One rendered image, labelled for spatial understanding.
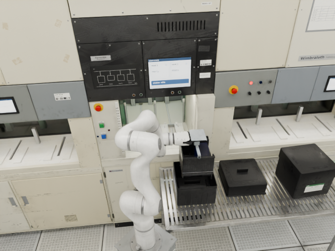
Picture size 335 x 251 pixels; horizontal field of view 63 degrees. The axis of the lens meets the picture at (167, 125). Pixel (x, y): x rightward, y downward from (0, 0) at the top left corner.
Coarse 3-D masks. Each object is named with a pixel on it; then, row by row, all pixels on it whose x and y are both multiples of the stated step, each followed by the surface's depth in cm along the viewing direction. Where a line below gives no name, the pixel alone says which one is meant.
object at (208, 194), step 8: (176, 168) 210; (176, 176) 215; (200, 176) 216; (208, 176) 213; (176, 184) 187; (184, 184) 209; (192, 184) 209; (200, 184) 209; (208, 184) 209; (216, 184) 186; (176, 192) 188; (184, 192) 186; (192, 192) 187; (200, 192) 187; (208, 192) 188; (176, 200) 193; (184, 200) 190; (192, 200) 191; (200, 200) 192; (208, 200) 192
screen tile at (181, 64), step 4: (172, 64) 180; (176, 64) 181; (180, 64) 181; (184, 64) 181; (188, 64) 182; (172, 68) 182; (176, 68) 182; (184, 68) 183; (188, 68) 183; (172, 72) 184; (176, 72) 184; (180, 72) 184; (184, 72) 184; (188, 72) 185; (172, 76) 185; (176, 76) 186; (180, 76) 186; (184, 76) 186; (188, 76) 186
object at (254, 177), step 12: (228, 168) 209; (240, 168) 205; (252, 168) 209; (228, 180) 199; (240, 180) 199; (252, 180) 198; (264, 180) 198; (228, 192) 197; (240, 192) 198; (252, 192) 199; (264, 192) 200
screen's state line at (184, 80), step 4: (160, 80) 186; (164, 80) 186; (168, 80) 187; (172, 80) 187; (176, 80) 187; (180, 80) 187; (184, 80) 188; (188, 80) 188; (152, 84) 187; (156, 84) 187; (160, 84) 188; (164, 84) 188
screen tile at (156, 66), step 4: (152, 64) 179; (156, 64) 179; (160, 64) 180; (164, 64) 180; (168, 64) 180; (152, 68) 181; (156, 68) 181; (160, 68) 181; (164, 68) 181; (168, 68) 182; (164, 72) 183; (168, 72) 183; (152, 76) 184; (156, 76) 184; (160, 76) 184; (164, 76) 185; (168, 76) 185
